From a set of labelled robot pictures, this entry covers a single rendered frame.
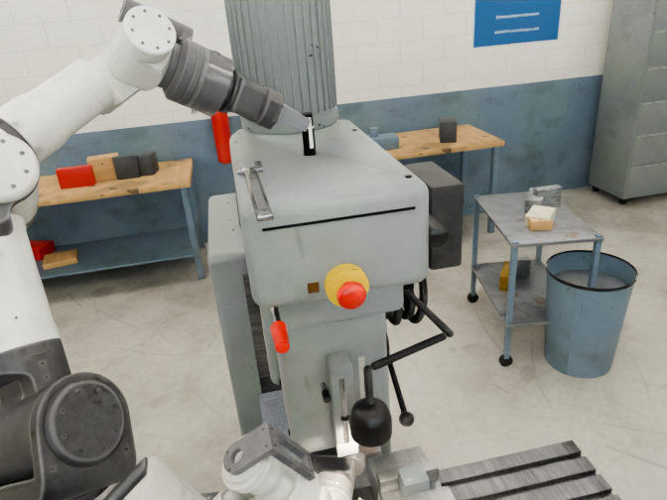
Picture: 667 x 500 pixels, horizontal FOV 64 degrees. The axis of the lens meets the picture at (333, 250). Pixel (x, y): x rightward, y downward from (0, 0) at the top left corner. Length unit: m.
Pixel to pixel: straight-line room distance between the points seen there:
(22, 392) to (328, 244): 0.39
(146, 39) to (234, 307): 0.84
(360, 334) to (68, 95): 0.58
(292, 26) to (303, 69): 0.08
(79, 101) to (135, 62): 0.09
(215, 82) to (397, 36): 4.59
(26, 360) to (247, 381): 1.00
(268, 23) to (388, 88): 4.36
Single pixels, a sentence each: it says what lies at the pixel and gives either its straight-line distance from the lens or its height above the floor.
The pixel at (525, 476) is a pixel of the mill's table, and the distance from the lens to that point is 1.59.
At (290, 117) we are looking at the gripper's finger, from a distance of 0.84.
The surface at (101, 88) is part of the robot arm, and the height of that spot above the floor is 2.04.
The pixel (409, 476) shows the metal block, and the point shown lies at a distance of 1.37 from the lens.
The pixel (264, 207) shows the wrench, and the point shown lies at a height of 1.90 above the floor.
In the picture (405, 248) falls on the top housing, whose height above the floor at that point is 1.80.
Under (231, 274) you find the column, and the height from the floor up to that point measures 1.51.
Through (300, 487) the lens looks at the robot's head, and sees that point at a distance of 0.67.
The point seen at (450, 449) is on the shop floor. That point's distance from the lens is 2.97.
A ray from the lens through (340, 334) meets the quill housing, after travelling 0.95.
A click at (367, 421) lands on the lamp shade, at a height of 1.50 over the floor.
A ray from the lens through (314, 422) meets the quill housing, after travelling 1.06.
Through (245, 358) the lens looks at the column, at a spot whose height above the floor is 1.24.
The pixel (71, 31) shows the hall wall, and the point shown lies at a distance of 5.19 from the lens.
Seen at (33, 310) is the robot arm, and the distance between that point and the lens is 0.64.
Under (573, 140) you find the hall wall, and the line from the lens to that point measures 6.38.
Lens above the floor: 2.12
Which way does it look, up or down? 25 degrees down
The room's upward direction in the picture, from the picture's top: 5 degrees counter-clockwise
